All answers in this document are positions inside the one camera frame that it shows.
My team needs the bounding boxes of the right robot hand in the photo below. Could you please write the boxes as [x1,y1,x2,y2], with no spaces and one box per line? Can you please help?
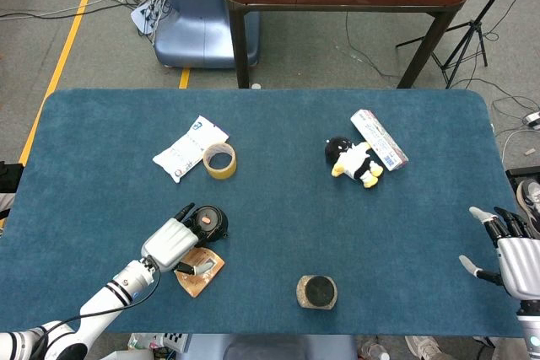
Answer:
[458,206,540,300]

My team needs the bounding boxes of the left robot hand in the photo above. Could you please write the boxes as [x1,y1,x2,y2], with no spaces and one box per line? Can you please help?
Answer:
[140,202,216,277]

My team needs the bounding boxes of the small black teapot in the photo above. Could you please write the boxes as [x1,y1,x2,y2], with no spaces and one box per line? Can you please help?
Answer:
[185,204,230,247]

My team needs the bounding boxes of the orange spout pouch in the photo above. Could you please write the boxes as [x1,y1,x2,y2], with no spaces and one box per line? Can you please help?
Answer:
[174,245,226,298]

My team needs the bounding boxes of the grey sneaker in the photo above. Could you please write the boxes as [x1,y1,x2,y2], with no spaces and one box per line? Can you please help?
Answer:
[515,178,540,234]

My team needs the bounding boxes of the yellow tape roll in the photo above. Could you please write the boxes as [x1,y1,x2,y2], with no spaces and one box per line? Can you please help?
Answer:
[202,142,238,180]

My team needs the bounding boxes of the black flat case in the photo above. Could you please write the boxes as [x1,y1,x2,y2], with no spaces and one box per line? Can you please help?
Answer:
[505,167,540,187]

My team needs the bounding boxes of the white plastic packet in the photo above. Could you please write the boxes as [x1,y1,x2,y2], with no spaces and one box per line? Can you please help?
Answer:
[152,115,230,184]

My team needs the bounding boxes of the checkerboard calibration card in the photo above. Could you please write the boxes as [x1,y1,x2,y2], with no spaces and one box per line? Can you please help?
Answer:
[162,332,190,355]

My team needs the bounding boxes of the beige sneaker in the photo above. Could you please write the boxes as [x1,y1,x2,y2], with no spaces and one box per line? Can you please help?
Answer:
[404,336,448,360]

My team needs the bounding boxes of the blue felt table mat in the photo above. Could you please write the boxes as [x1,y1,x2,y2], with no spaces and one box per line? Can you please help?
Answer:
[0,89,528,338]

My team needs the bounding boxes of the blue grey robot torso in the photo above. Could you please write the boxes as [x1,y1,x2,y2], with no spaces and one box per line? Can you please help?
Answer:
[176,333,359,360]

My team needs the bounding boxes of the clear water bottle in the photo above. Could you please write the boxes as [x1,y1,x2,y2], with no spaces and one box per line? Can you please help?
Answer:
[358,336,392,360]

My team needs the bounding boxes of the black box beside table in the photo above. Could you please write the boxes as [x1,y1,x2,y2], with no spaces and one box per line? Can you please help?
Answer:
[0,160,25,193]

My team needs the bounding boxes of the white purple carton box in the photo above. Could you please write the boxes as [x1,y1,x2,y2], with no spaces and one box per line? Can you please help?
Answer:
[349,109,409,173]

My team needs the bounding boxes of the penguin plush toy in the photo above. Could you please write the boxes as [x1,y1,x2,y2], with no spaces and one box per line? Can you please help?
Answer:
[324,136,385,190]

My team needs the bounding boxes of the white power strip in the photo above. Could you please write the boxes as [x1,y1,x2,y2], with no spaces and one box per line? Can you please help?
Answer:
[130,0,170,37]

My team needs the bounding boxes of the black tripod stand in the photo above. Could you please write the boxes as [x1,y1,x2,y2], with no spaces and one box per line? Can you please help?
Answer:
[395,0,540,89]

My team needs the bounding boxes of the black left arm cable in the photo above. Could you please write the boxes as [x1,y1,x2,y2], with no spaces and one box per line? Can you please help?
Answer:
[29,266,162,360]

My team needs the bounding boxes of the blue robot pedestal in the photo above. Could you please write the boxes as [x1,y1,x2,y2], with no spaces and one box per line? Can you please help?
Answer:
[154,0,261,69]

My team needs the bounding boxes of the white floor cable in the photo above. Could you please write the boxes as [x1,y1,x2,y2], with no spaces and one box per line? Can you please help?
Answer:
[0,0,132,20]

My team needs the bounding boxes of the thin black floor cable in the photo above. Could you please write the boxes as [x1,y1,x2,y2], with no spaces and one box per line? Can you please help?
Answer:
[344,12,404,79]

